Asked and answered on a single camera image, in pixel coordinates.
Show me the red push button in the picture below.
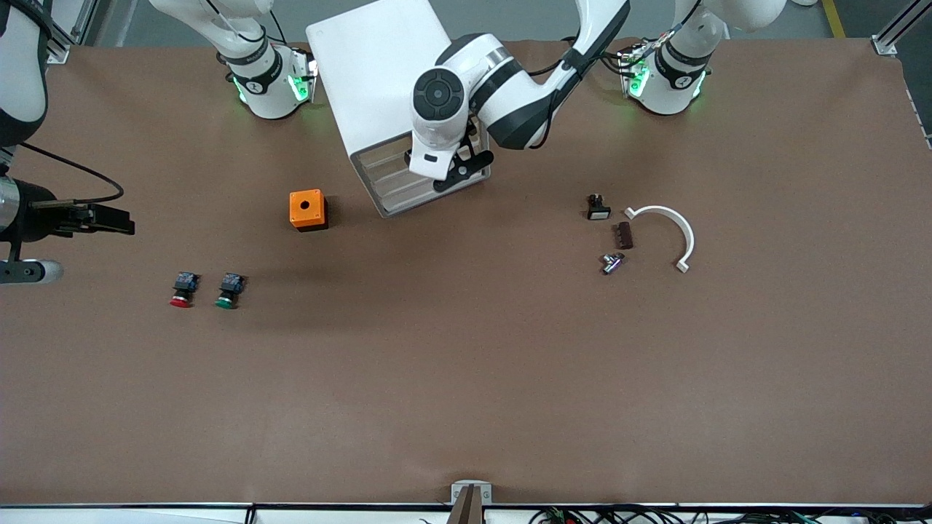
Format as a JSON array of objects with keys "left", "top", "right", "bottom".
[{"left": 169, "top": 271, "right": 200, "bottom": 309}]

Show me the green push button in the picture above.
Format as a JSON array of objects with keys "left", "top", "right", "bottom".
[{"left": 214, "top": 272, "right": 245, "bottom": 310}]

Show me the white curved pipe clamp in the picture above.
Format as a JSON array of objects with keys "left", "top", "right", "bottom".
[{"left": 624, "top": 205, "right": 695, "bottom": 274}]

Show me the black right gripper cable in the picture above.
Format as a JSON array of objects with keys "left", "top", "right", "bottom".
[{"left": 18, "top": 142, "right": 125, "bottom": 209}]

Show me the aluminium frame post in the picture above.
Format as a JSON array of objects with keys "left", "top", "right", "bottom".
[
  {"left": 872, "top": 0, "right": 932, "bottom": 57},
  {"left": 45, "top": 0, "right": 99, "bottom": 66}
]

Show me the orange button enclosure box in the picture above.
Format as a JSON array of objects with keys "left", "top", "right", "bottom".
[{"left": 289, "top": 189, "right": 328, "bottom": 232}]

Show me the white table frame rail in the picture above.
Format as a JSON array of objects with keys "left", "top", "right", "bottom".
[{"left": 0, "top": 502, "right": 932, "bottom": 524}]

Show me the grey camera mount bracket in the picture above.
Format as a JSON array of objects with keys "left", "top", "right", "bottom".
[{"left": 448, "top": 480, "right": 494, "bottom": 524}]

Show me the black left base cable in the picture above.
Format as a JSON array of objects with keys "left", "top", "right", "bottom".
[{"left": 582, "top": 35, "right": 628, "bottom": 77}]

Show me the black cable bundle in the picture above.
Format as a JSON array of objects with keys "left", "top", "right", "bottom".
[{"left": 528, "top": 504, "right": 932, "bottom": 524}]

